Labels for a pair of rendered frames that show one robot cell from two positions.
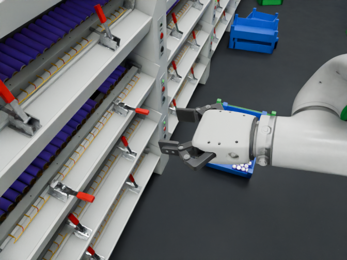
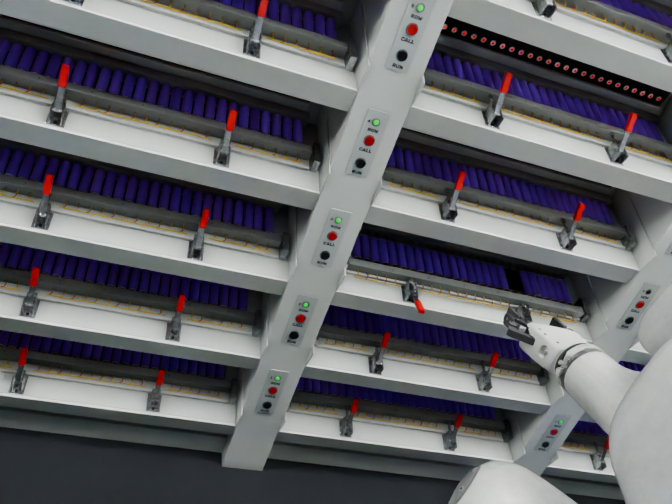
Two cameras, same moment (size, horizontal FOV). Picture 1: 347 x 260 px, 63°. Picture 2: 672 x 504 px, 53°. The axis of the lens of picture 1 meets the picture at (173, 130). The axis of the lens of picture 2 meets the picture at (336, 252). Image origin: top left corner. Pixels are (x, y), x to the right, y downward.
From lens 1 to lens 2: 0.85 m
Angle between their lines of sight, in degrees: 43
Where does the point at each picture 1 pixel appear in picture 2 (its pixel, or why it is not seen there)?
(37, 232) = (369, 291)
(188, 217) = not seen: outside the picture
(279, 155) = (573, 369)
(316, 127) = (621, 371)
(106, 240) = (370, 430)
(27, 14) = (516, 154)
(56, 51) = (516, 204)
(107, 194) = (424, 376)
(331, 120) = not seen: hidden behind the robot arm
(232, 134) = (562, 339)
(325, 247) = not seen: outside the picture
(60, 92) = (488, 223)
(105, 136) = (482, 312)
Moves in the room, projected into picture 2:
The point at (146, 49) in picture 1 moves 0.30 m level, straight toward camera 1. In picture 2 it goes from (609, 302) to (526, 318)
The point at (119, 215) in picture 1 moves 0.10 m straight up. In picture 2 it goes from (405, 435) to (421, 405)
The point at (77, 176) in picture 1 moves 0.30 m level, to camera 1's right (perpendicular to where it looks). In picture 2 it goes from (429, 302) to (525, 409)
